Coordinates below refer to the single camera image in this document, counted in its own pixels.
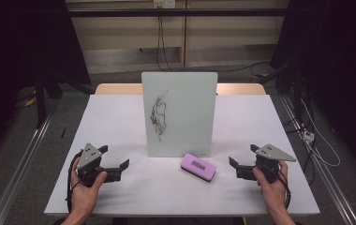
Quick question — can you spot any black hanging cable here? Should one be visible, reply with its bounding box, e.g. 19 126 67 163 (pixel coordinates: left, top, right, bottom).
156 15 172 72

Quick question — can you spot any person's right hand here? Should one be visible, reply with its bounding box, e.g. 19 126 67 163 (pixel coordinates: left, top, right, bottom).
252 160 289 218

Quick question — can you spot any wooden table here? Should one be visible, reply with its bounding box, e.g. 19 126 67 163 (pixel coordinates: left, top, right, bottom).
95 82 267 96

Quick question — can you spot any black horizontal metal beam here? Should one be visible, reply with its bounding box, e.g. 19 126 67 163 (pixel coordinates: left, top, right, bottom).
67 7 292 18

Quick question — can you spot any white wall socket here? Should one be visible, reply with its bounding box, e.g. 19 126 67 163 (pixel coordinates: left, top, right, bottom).
153 0 177 9

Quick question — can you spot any aluminium floor rail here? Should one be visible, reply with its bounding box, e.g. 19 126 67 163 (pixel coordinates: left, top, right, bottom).
278 93 356 225
0 101 60 225

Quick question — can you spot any purple whiteboard eraser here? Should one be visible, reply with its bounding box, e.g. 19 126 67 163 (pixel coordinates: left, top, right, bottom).
180 152 217 183

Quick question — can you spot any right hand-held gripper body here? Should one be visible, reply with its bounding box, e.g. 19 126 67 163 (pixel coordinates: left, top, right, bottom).
235 142 297 185

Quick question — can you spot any white scribbled whiteboard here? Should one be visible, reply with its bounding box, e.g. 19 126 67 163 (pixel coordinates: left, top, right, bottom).
141 71 218 158

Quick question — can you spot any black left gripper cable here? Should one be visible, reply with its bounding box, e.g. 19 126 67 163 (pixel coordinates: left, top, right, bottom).
66 149 84 215

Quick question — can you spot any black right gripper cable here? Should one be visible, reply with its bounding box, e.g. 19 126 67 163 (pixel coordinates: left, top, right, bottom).
275 165 292 210

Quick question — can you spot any black curtain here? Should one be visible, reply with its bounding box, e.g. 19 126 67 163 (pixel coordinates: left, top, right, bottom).
270 0 356 172
0 0 92 167

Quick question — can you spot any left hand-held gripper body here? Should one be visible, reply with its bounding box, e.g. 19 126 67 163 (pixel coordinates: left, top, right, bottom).
76 142 124 188

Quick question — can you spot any person's left hand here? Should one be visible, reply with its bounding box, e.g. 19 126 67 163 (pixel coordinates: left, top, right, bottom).
69 157 109 219

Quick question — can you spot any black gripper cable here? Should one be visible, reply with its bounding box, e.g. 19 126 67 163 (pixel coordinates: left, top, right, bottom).
275 165 292 210
66 149 84 215

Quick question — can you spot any white power strip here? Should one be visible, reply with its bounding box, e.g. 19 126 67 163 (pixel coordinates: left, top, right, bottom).
302 130 316 143

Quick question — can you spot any white cable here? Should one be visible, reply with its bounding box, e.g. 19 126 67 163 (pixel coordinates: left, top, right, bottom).
300 98 342 168

